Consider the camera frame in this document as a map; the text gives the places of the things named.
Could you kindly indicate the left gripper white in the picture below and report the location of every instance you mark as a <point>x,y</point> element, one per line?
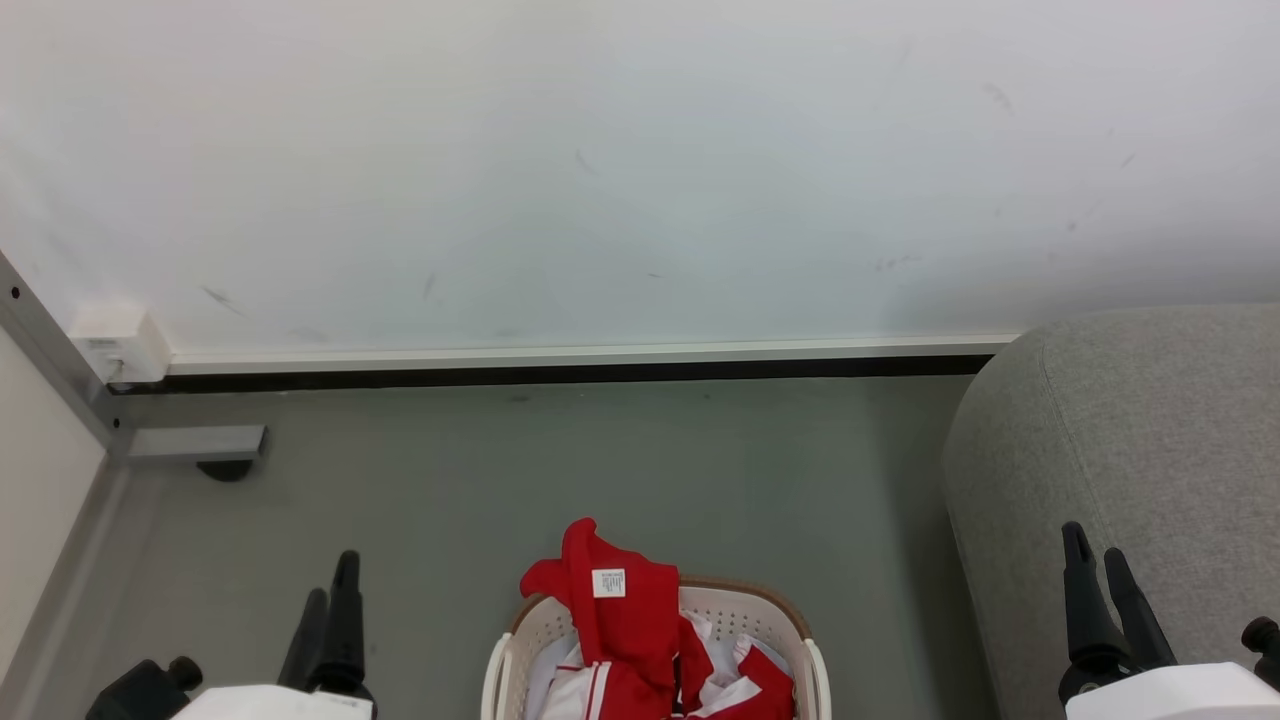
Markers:
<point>270,705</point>

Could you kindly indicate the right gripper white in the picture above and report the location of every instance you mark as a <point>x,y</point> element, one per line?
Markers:
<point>1170,695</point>

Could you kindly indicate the red and white sports jersey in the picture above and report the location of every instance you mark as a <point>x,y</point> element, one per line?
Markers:
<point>630,630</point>

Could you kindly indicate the grey fabric sofa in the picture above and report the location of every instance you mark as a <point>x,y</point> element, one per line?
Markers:
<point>1150,430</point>

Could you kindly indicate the white cloth basket liner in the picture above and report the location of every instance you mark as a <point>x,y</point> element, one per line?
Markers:
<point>548,668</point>

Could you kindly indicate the cream partition panel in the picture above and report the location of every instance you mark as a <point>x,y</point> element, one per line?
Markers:
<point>35,480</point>

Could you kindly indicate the cream plastic laundry basket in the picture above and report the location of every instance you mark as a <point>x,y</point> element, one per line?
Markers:
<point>762,610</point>

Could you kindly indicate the white corner junction box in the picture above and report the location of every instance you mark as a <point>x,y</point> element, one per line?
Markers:
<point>122,345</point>

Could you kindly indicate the white baseboard strip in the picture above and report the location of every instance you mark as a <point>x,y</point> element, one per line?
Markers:
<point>600,356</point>

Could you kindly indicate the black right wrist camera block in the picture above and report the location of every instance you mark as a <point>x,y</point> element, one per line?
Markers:
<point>1264,645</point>

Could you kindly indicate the black wrist camera block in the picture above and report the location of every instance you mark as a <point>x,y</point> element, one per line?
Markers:
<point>1264,645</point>
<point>140,692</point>

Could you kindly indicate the black left wrist camera block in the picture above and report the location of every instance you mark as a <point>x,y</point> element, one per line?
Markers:
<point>140,692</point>

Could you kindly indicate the black round frame foot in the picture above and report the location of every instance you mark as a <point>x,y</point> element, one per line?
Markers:
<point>225,470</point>

